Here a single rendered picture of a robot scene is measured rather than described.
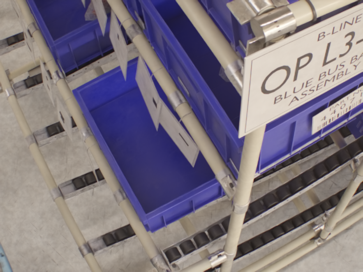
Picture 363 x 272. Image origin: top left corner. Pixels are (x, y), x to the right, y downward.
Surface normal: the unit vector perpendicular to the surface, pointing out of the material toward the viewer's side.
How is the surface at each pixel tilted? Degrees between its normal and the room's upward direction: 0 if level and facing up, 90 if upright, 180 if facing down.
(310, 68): 90
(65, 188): 11
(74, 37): 90
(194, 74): 4
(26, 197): 0
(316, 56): 90
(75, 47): 90
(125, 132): 3
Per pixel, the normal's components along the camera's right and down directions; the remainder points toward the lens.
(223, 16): -0.87, 0.49
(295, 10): 0.06, -0.29
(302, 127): 0.47, 0.79
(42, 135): 0.15, -0.50
